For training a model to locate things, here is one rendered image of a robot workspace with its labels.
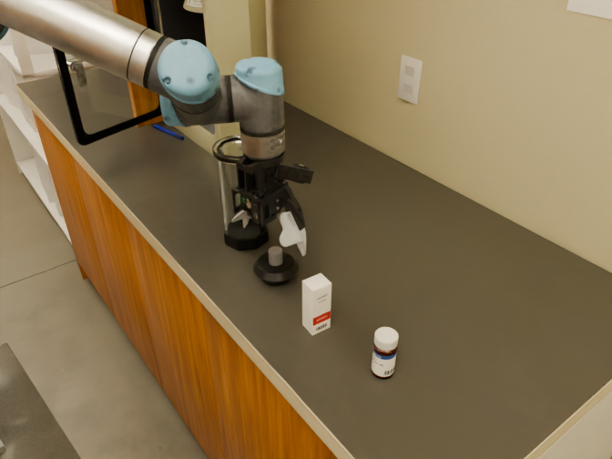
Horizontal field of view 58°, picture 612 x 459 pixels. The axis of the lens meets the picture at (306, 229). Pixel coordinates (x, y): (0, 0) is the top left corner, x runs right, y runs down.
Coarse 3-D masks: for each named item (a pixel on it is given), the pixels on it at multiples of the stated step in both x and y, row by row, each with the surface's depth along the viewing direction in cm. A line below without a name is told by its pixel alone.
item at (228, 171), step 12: (216, 144) 111; (228, 144) 114; (240, 144) 115; (228, 156) 107; (240, 156) 107; (228, 168) 109; (228, 180) 110; (228, 192) 112; (228, 204) 114; (228, 216) 116; (228, 228) 118; (240, 228) 116; (252, 228) 117
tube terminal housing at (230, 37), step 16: (208, 0) 128; (224, 0) 130; (240, 0) 133; (256, 0) 142; (208, 16) 130; (224, 16) 132; (240, 16) 135; (256, 16) 144; (208, 32) 133; (224, 32) 134; (240, 32) 137; (256, 32) 145; (208, 48) 136; (224, 48) 136; (240, 48) 139; (256, 48) 147; (224, 64) 138; (192, 128) 161; (224, 128) 147; (208, 144) 156
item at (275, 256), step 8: (272, 248) 109; (280, 248) 109; (264, 256) 112; (272, 256) 108; (280, 256) 109; (288, 256) 112; (256, 264) 110; (264, 264) 110; (272, 264) 109; (280, 264) 110; (288, 264) 110; (296, 264) 111; (256, 272) 109; (264, 272) 108; (272, 272) 108; (280, 272) 108; (288, 272) 108; (296, 272) 110; (264, 280) 109; (272, 280) 107; (280, 280) 107; (288, 280) 110
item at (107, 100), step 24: (96, 0) 138; (120, 0) 143; (144, 24) 151; (72, 72) 140; (96, 72) 145; (96, 96) 147; (120, 96) 153; (144, 96) 160; (72, 120) 145; (96, 120) 150; (120, 120) 156
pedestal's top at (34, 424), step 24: (0, 360) 94; (0, 384) 90; (24, 384) 90; (0, 408) 86; (24, 408) 86; (48, 408) 86; (0, 432) 82; (24, 432) 82; (48, 432) 82; (0, 456) 79; (24, 456) 79; (48, 456) 79; (72, 456) 79
